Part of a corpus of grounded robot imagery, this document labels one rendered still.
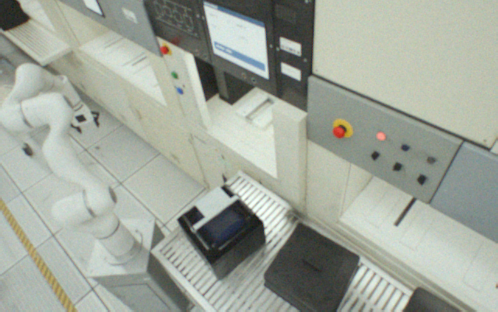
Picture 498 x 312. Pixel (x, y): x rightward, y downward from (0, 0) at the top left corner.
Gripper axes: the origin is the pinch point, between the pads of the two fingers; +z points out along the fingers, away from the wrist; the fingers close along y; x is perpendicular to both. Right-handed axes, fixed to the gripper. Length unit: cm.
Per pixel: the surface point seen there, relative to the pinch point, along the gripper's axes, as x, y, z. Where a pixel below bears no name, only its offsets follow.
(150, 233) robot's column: -60, 14, 25
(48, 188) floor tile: 70, -75, 101
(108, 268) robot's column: -68, -7, 25
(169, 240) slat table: -67, 21, 25
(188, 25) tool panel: -28, 61, -54
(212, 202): -79, 46, -7
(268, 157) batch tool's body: -51, 80, 14
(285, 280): -110, 61, 15
